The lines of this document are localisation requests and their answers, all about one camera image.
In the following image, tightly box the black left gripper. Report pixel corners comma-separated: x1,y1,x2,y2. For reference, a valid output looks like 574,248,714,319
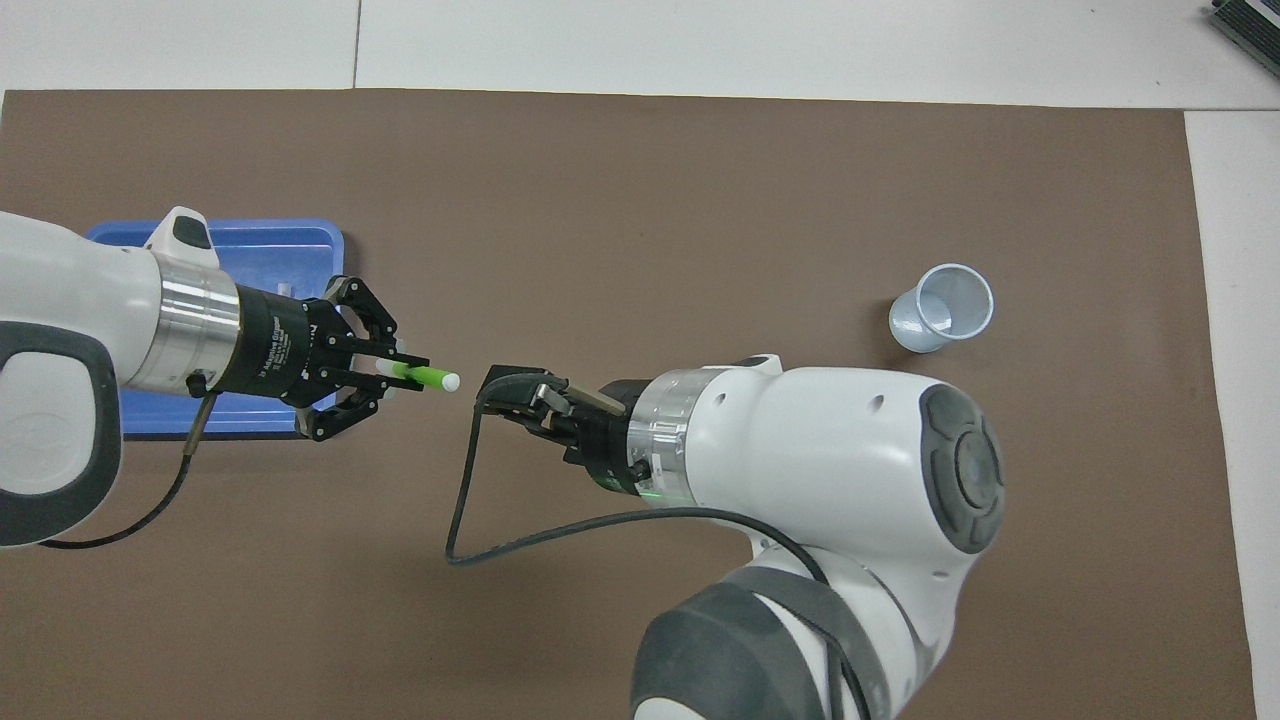
225,275,431,443

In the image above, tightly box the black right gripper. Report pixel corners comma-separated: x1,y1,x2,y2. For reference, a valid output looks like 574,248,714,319
484,364,661,498

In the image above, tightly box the green highlighter pen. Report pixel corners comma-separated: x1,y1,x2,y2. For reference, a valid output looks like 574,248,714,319
376,360,461,393

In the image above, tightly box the blue plastic tray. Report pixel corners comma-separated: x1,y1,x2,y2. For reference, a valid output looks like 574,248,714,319
85,219,345,441

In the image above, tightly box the brown table mat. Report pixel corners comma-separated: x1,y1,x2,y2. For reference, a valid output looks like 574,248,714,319
0,88,1259,720

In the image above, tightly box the translucent plastic cup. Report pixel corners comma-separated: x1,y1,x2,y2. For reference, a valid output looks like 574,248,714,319
888,263,995,354

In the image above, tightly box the grey ribbed device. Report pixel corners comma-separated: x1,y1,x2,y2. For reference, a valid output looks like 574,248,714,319
1205,0,1280,63

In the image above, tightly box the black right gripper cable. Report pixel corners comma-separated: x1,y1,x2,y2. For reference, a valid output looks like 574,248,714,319
445,380,871,720

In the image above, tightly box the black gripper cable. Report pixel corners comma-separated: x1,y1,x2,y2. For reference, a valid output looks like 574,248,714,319
40,390,221,549
445,380,871,720

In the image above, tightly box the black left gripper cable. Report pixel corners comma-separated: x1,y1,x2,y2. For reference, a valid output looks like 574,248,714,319
40,390,221,549

